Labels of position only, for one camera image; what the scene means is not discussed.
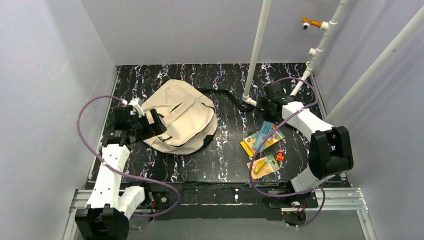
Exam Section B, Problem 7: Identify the yellow item blister pack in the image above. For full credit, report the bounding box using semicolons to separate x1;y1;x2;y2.
251;154;280;180

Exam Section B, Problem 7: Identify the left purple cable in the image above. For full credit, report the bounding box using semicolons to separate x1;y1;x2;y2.
76;95;182;231

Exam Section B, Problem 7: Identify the beige canvas student bag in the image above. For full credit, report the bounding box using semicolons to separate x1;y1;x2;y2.
141;79;254;155

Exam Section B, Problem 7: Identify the white pvc pipe frame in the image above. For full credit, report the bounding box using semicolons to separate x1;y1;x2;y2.
241;0;424;123

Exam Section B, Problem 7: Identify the yellow crayon pack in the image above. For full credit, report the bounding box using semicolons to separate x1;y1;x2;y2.
240;130;285;158

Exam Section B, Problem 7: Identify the silver wrench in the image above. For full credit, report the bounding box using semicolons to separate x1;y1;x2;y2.
244;182;286;189

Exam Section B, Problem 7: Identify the purple cable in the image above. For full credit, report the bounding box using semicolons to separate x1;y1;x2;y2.
76;95;182;231
247;77;327;229

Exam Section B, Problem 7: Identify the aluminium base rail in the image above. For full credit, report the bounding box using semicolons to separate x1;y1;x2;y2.
63;187;377;240

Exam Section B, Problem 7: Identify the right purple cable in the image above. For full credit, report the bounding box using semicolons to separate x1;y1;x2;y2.
247;77;327;229

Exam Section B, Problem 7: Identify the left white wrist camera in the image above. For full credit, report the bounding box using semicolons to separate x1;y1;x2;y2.
127;97;145;118

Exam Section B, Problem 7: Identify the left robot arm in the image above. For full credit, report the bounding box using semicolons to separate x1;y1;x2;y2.
75;105;166;240

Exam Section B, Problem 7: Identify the orange small toy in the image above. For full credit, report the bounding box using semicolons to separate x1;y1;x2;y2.
275;149;284;162

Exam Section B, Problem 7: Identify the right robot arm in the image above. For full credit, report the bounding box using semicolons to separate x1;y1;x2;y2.
256;82;354;198

